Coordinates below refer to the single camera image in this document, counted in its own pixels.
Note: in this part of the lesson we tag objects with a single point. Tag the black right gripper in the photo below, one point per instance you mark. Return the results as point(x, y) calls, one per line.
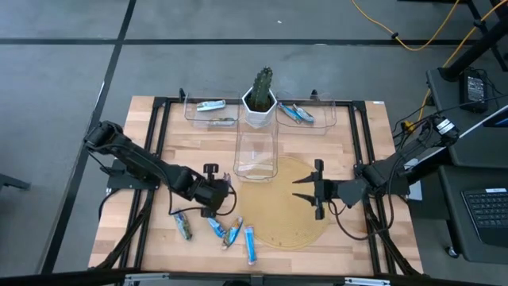
point(329, 190)

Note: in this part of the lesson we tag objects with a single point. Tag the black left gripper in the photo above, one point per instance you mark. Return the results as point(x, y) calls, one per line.
point(208, 192)

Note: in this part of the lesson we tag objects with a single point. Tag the dark blue granola bar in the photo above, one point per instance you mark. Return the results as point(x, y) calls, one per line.
point(217, 228)

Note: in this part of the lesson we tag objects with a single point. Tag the tall clear plastic bin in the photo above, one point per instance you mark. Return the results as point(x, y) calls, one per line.
point(256, 159)

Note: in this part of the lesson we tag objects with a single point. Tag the long light blue granola bar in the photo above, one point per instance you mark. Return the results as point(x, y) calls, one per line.
point(250, 244)

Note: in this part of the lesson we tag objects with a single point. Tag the orange multicoloured granola bar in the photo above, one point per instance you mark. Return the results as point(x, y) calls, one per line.
point(222, 121)
point(211, 105)

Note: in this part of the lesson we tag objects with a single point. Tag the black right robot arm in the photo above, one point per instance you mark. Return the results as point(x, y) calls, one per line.
point(381, 175)

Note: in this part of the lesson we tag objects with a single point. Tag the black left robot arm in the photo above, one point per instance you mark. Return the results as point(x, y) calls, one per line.
point(139, 161)

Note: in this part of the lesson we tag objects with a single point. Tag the green brown granola bar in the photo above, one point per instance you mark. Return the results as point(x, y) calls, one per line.
point(183, 225)

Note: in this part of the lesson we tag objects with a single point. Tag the blue green orange granola bar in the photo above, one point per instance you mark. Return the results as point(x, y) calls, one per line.
point(233, 233)

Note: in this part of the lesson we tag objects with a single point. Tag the round woven yellow placemat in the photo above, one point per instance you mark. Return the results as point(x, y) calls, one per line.
point(278, 206)

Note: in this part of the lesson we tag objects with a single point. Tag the white hexagonal plant pot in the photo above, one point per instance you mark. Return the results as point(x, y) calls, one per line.
point(258, 118)

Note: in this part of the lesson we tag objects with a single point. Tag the green cactus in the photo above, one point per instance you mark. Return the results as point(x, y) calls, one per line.
point(262, 87)

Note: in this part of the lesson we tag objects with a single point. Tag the black desk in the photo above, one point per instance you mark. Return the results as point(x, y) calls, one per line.
point(468, 155)

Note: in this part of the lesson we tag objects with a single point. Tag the black front crossbar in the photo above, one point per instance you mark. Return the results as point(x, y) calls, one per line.
point(59, 278)

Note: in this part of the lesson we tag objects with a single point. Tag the black keyboard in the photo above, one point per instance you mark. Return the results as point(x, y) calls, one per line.
point(490, 214)

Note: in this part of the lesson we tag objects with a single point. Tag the black power adapter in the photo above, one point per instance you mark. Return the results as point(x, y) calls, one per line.
point(474, 89)

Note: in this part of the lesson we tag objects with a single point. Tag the black stand pole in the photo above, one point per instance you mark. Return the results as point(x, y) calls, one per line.
point(476, 49)

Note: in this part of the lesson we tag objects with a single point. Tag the black aluminium table frame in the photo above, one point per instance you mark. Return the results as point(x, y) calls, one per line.
point(158, 102)

